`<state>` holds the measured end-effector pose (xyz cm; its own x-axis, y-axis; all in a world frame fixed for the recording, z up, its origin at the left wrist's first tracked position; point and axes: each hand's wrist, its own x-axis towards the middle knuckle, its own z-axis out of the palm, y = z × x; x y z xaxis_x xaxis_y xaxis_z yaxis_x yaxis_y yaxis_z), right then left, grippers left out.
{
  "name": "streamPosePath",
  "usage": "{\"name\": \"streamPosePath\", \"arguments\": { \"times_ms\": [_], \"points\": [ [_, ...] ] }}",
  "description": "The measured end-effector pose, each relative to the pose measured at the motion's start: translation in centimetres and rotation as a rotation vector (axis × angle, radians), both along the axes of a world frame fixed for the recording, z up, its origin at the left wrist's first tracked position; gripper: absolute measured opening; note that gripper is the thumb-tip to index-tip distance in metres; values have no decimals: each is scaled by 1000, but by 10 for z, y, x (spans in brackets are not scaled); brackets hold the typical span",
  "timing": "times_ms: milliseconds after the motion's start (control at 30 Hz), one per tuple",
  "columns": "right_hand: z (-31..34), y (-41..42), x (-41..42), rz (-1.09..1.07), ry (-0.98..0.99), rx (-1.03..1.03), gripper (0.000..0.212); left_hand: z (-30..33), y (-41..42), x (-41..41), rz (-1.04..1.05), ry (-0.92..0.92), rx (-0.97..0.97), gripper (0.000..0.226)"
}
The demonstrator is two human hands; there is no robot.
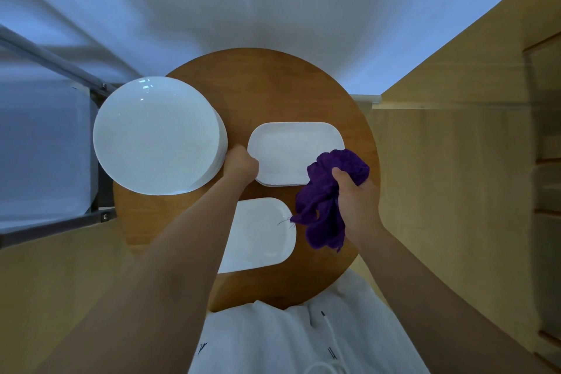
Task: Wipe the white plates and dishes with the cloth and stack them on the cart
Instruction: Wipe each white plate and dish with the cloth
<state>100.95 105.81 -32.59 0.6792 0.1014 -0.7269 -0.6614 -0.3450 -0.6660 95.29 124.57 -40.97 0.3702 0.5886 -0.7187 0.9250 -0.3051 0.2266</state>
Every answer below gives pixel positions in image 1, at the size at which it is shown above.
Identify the person's right hand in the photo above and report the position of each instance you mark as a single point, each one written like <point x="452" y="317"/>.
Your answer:
<point x="361" y="207"/>

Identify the white oblong serving plate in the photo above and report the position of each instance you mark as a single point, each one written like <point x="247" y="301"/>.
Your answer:
<point x="263" y="238"/>

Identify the steel three-tier cart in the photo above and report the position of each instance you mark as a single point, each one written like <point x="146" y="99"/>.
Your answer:
<point x="39" y="146"/>

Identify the stack of white rectangular plates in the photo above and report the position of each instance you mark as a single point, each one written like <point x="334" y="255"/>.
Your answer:
<point x="289" y="150"/>

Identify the person's white garment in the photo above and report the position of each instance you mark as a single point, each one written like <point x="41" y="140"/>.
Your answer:
<point x="263" y="338"/>

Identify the person's left hand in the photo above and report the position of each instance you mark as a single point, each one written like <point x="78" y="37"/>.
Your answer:
<point x="241" y="165"/>

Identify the person's right forearm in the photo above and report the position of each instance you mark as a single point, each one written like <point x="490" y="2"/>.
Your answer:
<point x="451" y="312"/>

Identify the round wooden side table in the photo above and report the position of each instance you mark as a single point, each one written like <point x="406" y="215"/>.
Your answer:
<point x="280" y="84"/>

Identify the person's left forearm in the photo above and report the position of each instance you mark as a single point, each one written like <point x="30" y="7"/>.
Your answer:
<point x="144" y="299"/>

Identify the purple cleaning cloth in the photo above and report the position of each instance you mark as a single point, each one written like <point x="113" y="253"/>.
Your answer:
<point x="320" y="207"/>

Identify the stack of white round plates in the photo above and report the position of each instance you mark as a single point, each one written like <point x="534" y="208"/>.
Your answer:
<point x="153" y="137"/>

